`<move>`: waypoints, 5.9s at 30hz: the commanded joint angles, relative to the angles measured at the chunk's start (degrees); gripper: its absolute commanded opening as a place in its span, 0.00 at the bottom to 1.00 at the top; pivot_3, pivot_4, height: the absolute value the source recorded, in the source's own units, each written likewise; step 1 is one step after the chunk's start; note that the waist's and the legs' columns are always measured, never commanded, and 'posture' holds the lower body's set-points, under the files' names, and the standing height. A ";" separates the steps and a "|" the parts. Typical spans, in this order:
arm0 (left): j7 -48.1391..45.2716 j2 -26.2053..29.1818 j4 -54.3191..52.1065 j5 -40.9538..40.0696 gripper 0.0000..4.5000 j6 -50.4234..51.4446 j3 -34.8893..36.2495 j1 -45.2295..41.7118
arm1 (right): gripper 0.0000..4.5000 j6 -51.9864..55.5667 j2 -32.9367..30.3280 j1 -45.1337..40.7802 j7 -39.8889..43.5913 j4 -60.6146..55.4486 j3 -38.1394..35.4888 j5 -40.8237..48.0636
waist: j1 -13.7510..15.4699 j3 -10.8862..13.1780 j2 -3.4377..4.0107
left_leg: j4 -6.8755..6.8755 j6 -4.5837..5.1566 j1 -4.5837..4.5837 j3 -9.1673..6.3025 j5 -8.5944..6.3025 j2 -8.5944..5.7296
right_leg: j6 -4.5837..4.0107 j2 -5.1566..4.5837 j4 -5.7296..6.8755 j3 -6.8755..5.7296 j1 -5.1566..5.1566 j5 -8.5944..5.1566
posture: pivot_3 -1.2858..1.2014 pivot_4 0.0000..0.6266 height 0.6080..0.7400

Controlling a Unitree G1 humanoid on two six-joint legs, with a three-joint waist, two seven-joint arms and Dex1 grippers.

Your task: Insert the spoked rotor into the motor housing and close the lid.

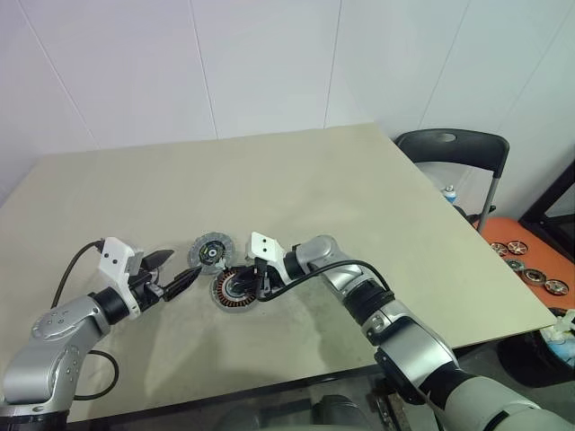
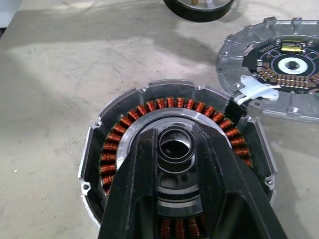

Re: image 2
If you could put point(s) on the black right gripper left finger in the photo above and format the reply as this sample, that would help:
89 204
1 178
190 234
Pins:
129 189

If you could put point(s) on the black spoked rotor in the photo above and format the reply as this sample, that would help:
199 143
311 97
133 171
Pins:
199 16

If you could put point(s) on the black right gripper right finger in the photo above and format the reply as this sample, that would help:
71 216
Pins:
229 189

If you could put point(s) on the motor housing with copper coils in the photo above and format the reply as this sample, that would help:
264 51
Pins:
159 103

